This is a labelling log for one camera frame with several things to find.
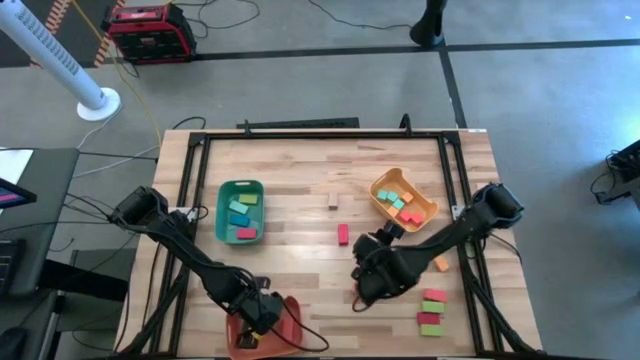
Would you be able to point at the small red cube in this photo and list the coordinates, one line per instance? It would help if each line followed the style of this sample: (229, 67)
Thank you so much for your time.
(417, 218)
(405, 216)

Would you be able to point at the teal plastic bin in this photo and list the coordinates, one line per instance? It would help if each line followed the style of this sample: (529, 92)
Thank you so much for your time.
(223, 200)

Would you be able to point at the black hazard striped floor mat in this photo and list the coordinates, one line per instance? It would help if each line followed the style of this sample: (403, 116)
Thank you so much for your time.
(80, 45)

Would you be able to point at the white tower fan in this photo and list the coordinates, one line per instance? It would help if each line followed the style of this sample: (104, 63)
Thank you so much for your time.
(95, 102)

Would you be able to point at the black stand base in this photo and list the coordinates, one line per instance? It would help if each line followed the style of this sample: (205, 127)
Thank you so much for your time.
(428, 30)

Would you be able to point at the red black tool case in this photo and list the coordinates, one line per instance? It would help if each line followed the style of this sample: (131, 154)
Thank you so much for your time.
(150, 37)

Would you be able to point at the black aluminium table frame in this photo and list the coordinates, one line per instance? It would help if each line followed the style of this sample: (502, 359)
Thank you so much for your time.
(325, 135)

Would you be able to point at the natural wood block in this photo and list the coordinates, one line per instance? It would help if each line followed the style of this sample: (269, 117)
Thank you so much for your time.
(333, 201)

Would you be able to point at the blue block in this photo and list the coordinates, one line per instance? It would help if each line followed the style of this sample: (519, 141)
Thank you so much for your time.
(240, 220)

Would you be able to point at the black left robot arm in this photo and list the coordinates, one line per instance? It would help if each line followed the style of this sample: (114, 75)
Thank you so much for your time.
(200, 259)

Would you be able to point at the yellow plastic bin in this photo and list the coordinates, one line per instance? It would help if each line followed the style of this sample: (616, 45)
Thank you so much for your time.
(395, 180)

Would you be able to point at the large green block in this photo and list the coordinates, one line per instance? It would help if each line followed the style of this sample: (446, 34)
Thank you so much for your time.
(433, 307)
(431, 330)

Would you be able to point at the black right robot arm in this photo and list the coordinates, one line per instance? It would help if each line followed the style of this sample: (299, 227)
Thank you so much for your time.
(450, 240)

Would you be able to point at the small light teal cube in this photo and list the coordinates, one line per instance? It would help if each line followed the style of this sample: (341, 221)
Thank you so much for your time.
(392, 196)
(382, 195)
(398, 204)

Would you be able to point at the light teal block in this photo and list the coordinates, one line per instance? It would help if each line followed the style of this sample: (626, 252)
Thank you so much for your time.
(238, 207)

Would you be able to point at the white sheet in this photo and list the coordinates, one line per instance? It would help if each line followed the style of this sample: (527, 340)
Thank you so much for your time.
(12, 167)

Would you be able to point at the black table clamp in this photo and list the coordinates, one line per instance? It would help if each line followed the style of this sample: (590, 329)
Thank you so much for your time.
(246, 129)
(405, 125)

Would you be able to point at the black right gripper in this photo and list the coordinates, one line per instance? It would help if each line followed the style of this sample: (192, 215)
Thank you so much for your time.
(385, 257)

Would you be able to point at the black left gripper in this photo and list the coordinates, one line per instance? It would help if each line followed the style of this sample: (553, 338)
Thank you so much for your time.
(262, 312)

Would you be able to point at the small orange cube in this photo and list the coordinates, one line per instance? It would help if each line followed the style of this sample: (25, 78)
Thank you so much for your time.
(441, 264)
(407, 197)
(393, 212)

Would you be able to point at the salmon orange plastic bin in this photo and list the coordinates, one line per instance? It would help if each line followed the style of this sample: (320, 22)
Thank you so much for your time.
(280, 345)

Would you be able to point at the long black bar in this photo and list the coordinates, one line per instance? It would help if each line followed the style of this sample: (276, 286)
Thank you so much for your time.
(300, 123)

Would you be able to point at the tablet with pink screen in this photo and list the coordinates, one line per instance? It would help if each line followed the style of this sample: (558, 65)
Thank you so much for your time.
(15, 195)

